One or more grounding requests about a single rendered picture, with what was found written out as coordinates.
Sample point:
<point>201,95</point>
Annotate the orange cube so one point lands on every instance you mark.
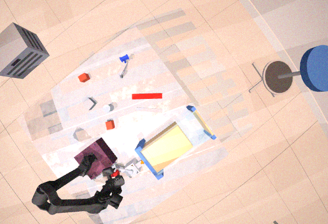
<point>110,125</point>
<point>84,77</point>

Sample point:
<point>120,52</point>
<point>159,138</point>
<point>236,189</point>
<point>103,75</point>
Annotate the grey cylinder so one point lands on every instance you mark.
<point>108,108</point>

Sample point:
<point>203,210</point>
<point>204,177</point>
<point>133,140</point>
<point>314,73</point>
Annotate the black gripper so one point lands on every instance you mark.
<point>107,173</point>

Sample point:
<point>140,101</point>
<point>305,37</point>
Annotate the red flat bar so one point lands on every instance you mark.
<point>147,96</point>

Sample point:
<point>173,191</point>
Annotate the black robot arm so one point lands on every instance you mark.
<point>94,205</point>

